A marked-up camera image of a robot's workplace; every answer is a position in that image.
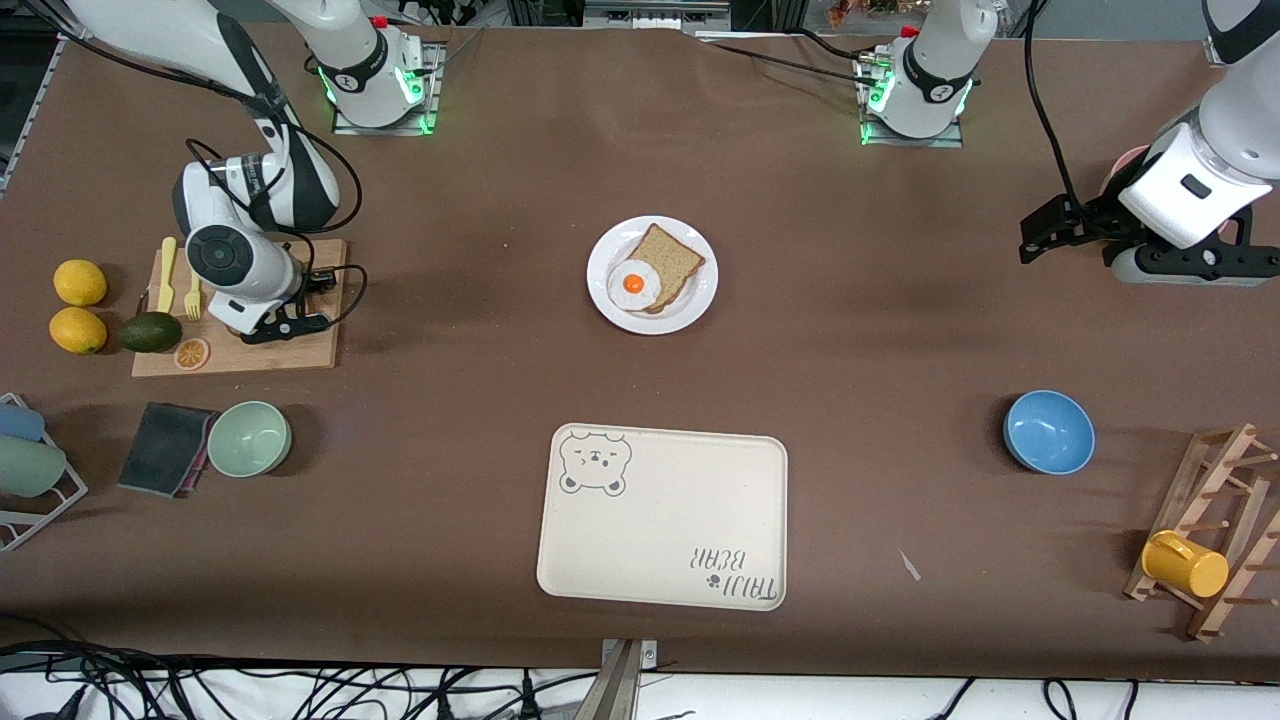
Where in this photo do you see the wooden mug rack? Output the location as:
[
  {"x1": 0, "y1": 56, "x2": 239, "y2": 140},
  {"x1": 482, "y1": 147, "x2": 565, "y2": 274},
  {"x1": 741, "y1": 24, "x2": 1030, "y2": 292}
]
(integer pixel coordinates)
[{"x1": 1124, "y1": 423, "x2": 1280, "y2": 643}]

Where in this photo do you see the light blue cup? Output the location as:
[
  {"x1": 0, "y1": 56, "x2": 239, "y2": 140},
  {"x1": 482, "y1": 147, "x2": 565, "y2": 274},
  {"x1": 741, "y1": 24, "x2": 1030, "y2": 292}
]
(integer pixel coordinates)
[{"x1": 0, "y1": 402, "x2": 47, "y2": 443}]

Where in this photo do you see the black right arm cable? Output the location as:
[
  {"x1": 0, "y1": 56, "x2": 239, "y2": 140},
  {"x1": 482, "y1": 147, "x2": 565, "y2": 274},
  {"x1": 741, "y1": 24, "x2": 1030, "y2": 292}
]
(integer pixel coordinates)
[{"x1": 185, "y1": 140, "x2": 369, "y2": 326}]

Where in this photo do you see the pale green cup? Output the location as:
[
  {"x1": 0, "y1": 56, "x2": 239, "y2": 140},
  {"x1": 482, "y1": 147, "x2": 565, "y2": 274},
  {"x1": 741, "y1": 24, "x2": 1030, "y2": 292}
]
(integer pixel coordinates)
[{"x1": 0, "y1": 436, "x2": 68, "y2": 499}]

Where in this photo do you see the brown bread slice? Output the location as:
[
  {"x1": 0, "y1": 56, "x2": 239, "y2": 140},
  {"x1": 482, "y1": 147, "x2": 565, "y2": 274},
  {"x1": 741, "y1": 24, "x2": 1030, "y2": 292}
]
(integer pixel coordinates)
[{"x1": 625, "y1": 223, "x2": 707, "y2": 316}]

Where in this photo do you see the dark grey folded cloth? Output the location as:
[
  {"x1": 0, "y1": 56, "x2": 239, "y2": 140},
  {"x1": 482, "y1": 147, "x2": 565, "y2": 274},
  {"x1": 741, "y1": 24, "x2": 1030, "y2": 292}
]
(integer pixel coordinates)
[{"x1": 117, "y1": 402, "x2": 219, "y2": 499}]

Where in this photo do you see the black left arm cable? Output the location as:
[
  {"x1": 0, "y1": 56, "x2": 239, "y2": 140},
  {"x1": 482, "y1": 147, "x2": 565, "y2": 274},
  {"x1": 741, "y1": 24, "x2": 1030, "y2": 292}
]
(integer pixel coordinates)
[{"x1": 1022, "y1": 0, "x2": 1086, "y2": 206}]

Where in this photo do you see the white round plate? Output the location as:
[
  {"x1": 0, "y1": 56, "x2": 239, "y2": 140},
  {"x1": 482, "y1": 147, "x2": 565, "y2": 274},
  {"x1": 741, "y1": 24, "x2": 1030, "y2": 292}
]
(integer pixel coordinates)
[{"x1": 586, "y1": 215, "x2": 720, "y2": 336}]

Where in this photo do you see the wooden cutting board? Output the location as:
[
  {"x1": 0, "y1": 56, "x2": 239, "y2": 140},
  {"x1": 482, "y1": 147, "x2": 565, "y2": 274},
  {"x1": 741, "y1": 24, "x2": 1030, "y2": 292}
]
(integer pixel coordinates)
[{"x1": 131, "y1": 238, "x2": 348, "y2": 379}]

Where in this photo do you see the cream bear print tray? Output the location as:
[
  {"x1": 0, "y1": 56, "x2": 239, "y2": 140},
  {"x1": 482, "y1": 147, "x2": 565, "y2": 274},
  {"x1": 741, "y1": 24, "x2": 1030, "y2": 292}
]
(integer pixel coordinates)
[{"x1": 536, "y1": 423, "x2": 789, "y2": 612}]

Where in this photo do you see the yellow mug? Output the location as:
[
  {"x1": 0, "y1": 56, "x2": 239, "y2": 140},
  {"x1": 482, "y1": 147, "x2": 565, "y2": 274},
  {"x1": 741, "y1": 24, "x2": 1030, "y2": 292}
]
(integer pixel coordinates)
[{"x1": 1141, "y1": 530, "x2": 1230, "y2": 599}]

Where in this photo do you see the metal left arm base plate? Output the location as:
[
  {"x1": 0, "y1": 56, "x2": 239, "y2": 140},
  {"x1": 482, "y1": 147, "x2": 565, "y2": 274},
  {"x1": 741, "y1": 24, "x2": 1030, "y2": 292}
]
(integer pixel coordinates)
[{"x1": 855, "y1": 50, "x2": 966, "y2": 149}]

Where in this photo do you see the dark green avocado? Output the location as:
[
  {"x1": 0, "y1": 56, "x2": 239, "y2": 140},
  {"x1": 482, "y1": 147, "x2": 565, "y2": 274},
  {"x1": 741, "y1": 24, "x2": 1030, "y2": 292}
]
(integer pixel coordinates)
[{"x1": 118, "y1": 311, "x2": 184, "y2": 354}]

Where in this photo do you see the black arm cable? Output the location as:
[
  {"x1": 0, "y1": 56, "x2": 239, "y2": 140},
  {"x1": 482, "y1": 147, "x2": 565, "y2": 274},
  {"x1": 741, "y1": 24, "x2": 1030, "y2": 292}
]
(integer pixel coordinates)
[
  {"x1": 185, "y1": 140, "x2": 369, "y2": 326},
  {"x1": 1022, "y1": 0, "x2": 1086, "y2": 206}
]

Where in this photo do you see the black cable on table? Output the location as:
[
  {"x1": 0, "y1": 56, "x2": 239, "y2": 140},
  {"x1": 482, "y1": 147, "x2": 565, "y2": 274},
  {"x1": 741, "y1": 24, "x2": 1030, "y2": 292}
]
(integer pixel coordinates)
[{"x1": 690, "y1": 35, "x2": 881, "y2": 86}]

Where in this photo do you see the pale green bowl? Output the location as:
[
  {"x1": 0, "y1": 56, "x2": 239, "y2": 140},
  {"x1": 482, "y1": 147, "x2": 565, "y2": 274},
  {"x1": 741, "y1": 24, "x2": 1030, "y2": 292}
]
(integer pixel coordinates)
[{"x1": 207, "y1": 400, "x2": 293, "y2": 478}]

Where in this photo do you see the metal table bracket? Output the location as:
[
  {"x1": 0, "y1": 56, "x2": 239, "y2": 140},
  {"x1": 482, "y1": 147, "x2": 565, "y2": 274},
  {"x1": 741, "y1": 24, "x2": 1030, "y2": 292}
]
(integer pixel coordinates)
[{"x1": 598, "y1": 638, "x2": 659, "y2": 720}]

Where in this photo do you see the white wire rack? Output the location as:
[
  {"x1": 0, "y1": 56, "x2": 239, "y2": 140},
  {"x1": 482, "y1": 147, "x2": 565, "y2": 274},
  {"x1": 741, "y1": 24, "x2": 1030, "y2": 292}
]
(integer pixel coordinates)
[{"x1": 0, "y1": 392, "x2": 89, "y2": 553}]

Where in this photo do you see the toy fried egg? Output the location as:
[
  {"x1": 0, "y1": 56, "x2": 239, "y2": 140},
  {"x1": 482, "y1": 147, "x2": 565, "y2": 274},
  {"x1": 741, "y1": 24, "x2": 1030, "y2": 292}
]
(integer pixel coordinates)
[{"x1": 606, "y1": 258, "x2": 662, "y2": 312}]

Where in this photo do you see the yellow lemon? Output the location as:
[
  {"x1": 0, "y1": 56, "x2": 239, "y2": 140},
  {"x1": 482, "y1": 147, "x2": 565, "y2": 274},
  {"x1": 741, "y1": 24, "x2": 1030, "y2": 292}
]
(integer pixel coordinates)
[
  {"x1": 53, "y1": 259, "x2": 109, "y2": 307},
  {"x1": 49, "y1": 307, "x2": 108, "y2": 355}
]

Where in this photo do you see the black cable bundle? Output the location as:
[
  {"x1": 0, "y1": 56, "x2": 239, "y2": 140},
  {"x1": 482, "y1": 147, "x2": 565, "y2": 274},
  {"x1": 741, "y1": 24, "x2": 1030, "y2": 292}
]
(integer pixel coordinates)
[{"x1": 0, "y1": 640, "x2": 601, "y2": 720}]

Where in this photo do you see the blue bowl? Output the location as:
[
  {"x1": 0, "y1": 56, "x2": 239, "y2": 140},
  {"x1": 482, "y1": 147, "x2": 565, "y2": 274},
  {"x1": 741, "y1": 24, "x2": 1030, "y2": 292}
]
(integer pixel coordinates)
[{"x1": 1003, "y1": 389, "x2": 1097, "y2": 475}]

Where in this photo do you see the pink plate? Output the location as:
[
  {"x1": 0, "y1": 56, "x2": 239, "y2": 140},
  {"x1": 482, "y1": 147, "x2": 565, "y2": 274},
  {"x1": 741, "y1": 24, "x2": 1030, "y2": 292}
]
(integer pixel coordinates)
[{"x1": 1100, "y1": 145, "x2": 1151, "y2": 199}]

